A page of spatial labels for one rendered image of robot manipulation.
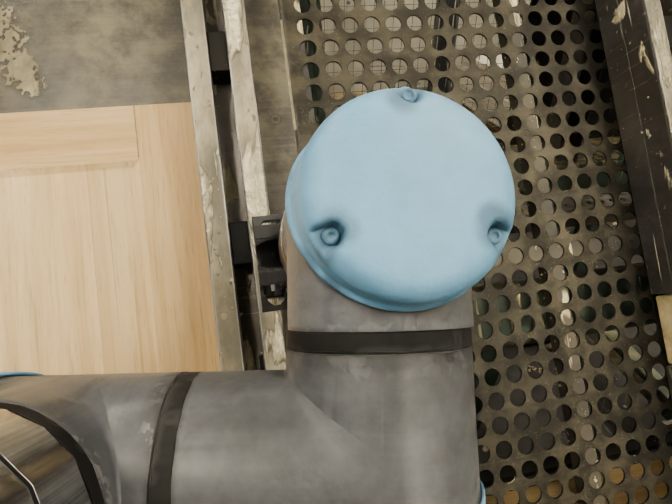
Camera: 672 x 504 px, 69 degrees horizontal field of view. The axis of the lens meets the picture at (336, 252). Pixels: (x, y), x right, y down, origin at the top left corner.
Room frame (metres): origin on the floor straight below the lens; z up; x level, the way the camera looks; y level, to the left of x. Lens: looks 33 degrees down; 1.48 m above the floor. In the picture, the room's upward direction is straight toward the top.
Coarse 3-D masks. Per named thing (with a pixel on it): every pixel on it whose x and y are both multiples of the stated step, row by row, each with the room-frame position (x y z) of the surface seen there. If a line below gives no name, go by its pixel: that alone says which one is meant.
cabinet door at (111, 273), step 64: (0, 128) 0.46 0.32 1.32; (64, 128) 0.47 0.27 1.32; (128, 128) 0.48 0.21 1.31; (192, 128) 0.49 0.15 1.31; (0, 192) 0.42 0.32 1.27; (64, 192) 0.43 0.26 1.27; (128, 192) 0.44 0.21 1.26; (192, 192) 0.45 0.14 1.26; (0, 256) 0.38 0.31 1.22; (64, 256) 0.39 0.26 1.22; (128, 256) 0.40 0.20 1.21; (192, 256) 0.40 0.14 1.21; (0, 320) 0.35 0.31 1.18; (64, 320) 0.35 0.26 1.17; (128, 320) 0.36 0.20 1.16; (192, 320) 0.37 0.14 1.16
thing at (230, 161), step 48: (192, 0) 0.52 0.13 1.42; (240, 0) 0.52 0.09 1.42; (192, 48) 0.49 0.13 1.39; (240, 48) 0.49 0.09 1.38; (192, 96) 0.46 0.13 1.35; (240, 96) 0.46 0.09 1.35; (240, 144) 0.43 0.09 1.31; (240, 192) 0.44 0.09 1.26; (240, 240) 0.38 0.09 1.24; (240, 288) 0.38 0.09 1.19; (240, 336) 0.32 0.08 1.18
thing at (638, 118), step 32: (608, 0) 0.67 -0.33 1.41; (640, 0) 0.62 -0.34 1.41; (608, 32) 0.65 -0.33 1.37; (640, 32) 0.60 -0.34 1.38; (608, 64) 0.64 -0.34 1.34; (640, 64) 0.59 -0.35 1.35; (640, 96) 0.57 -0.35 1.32; (640, 128) 0.56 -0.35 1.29; (640, 160) 0.54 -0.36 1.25; (640, 192) 0.53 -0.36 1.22; (640, 224) 0.51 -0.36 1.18
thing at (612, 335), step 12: (576, 228) 1.72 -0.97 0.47; (588, 228) 1.71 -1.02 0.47; (576, 264) 1.71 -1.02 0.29; (588, 336) 1.48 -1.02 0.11; (612, 336) 1.40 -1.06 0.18; (612, 360) 1.34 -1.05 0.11; (636, 372) 1.27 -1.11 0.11; (648, 396) 1.17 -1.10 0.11; (660, 396) 1.16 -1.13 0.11; (612, 444) 0.46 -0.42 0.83; (636, 444) 0.46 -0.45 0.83; (648, 444) 0.46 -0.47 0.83; (552, 456) 0.44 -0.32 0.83; (612, 456) 0.44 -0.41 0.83; (504, 468) 0.42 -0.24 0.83; (528, 468) 0.42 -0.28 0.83; (552, 468) 0.42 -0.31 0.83; (492, 480) 0.40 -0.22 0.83; (504, 480) 0.40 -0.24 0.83
